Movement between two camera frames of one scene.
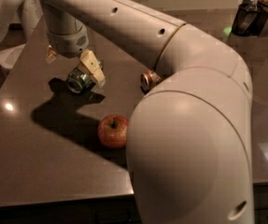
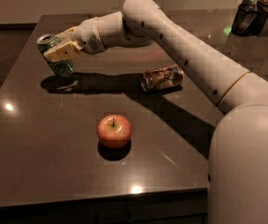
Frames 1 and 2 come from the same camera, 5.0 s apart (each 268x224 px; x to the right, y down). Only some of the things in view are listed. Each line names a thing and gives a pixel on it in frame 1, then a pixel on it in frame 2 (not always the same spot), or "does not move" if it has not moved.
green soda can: [78, 81] → [61, 67]
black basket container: [251, 18] does not move
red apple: [112, 131] does not move
